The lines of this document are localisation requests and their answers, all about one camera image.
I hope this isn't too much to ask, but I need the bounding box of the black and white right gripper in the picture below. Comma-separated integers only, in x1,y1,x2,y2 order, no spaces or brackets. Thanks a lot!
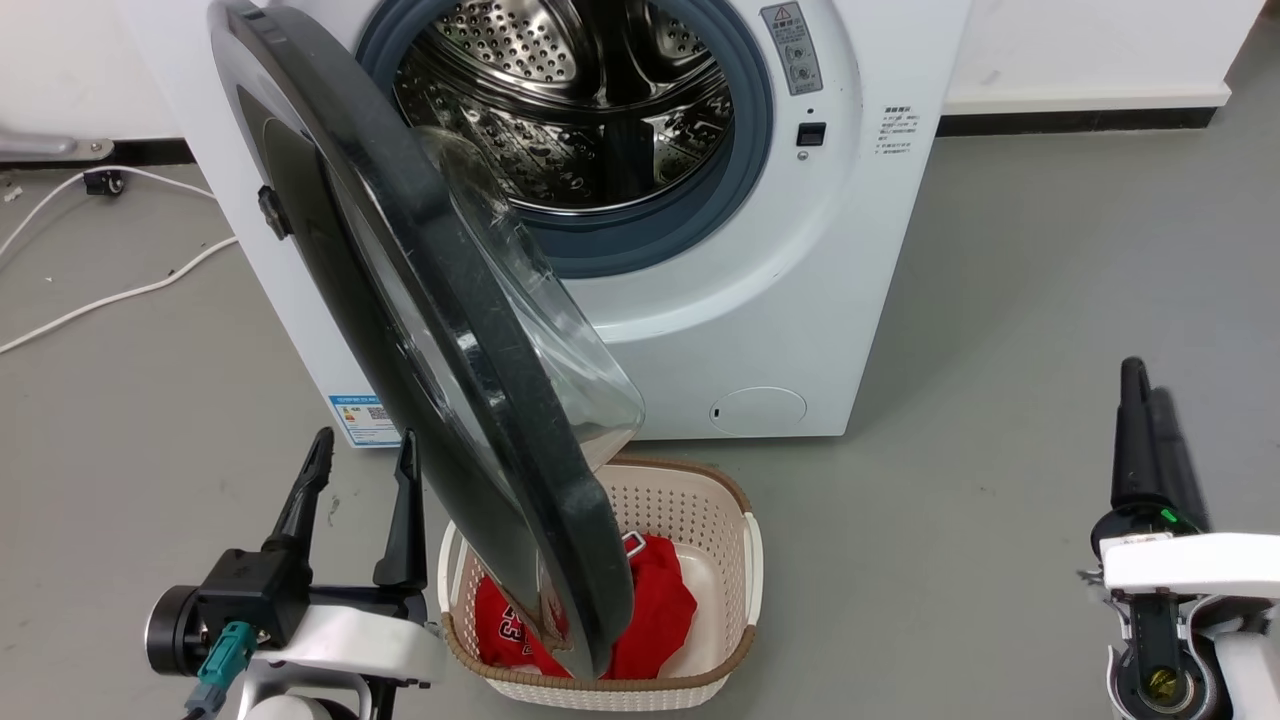
1080,356,1280,601

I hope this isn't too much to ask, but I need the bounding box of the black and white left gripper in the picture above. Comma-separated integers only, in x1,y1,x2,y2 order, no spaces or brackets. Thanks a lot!
145,427,447,689

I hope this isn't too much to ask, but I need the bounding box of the dark grey washing machine door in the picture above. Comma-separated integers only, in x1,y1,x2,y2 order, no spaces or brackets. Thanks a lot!
207,0,647,682

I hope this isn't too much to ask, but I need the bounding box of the white front-load washing machine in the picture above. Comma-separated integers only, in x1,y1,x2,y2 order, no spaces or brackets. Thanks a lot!
120,0,972,449

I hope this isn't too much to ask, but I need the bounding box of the blue-grey rubber door gasket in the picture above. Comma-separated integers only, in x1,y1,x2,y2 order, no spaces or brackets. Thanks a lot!
355,0,777,280

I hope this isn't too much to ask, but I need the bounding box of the blue energy label sticker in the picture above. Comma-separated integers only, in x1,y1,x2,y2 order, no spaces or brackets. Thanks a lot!
327,392,402,449

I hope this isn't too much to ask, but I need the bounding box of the red jersey garment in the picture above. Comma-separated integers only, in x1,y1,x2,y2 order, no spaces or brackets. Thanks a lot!
474,532,699,682

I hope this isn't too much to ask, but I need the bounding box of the white perforated laundry basket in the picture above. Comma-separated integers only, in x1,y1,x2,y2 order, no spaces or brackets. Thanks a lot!
438,455,765,713

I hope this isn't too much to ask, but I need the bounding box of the round white filter cover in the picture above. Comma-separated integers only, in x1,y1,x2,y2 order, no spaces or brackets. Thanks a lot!
708,386,809,436

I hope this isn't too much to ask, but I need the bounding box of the short black baseboard strip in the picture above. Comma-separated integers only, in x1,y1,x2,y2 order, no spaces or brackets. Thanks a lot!
112,138,197,167

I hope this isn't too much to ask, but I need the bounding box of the stainless steel washer drum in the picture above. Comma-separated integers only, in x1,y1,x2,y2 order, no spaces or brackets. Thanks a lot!
394,0,737,213

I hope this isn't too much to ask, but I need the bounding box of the grey warning sticker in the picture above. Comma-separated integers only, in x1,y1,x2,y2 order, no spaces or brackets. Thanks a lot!
759,1,825,97

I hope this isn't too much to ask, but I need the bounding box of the teal cable connector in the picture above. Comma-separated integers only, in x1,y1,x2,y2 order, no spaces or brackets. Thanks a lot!
183,620,259,720

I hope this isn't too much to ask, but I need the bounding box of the thick white floor cable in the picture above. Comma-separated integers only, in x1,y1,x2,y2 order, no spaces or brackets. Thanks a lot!
0,236,239,356

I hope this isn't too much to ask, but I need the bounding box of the thin white floor cable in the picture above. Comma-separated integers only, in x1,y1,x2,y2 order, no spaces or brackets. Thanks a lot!
0,165,218,259

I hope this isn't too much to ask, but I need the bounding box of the grey metal floor bracket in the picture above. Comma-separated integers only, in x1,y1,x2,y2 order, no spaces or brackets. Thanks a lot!
0,128,115,164

